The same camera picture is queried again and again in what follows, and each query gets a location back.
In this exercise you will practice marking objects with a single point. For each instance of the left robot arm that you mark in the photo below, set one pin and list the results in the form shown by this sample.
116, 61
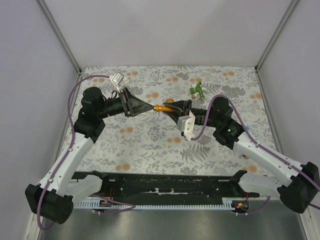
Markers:
54, 197

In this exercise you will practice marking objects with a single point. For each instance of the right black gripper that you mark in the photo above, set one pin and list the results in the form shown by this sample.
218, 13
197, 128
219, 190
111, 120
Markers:
181, 106

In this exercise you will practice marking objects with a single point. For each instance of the white pipe elbow far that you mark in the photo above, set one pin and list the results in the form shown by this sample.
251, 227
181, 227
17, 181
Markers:
125, 80

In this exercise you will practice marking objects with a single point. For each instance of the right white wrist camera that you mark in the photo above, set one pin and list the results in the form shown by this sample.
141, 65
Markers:
185, 124

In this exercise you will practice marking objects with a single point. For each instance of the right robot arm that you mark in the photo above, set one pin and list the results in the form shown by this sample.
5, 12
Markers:
294, 183

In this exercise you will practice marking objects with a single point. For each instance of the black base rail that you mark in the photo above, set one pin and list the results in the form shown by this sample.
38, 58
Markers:
121, 185

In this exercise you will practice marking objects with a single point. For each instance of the orange water faucet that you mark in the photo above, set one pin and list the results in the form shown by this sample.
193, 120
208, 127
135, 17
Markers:
164, 108

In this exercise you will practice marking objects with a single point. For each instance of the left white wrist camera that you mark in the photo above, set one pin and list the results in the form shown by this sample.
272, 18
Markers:
116, 81

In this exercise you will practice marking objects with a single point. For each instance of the left aluminium frame post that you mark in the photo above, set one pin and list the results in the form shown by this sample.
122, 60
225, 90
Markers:
58, 34

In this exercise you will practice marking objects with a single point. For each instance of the right aluminium frame post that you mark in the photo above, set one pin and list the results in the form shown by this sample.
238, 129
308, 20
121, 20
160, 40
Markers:
278, 30

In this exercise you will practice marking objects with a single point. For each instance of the floral table mat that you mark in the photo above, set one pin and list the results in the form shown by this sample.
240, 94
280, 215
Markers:
152, 144

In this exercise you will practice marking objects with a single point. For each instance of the green water faucet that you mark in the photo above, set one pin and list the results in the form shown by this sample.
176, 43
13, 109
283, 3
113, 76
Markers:
196, 91

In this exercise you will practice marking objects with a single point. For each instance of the white green faucet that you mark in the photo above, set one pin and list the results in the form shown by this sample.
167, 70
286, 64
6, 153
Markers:
203, 93

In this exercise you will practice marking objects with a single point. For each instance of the aluminium frame post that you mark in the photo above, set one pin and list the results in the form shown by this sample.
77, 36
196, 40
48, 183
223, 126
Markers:
278, 30
58, 34

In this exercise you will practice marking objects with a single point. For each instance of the white cable duct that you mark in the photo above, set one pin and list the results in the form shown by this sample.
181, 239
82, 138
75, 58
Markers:
99, 205

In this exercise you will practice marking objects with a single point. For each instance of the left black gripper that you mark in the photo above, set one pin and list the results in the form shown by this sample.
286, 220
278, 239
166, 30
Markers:
132, 106

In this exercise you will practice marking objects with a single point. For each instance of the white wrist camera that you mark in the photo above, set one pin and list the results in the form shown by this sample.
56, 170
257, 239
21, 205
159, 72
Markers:
116, 81
185, 124

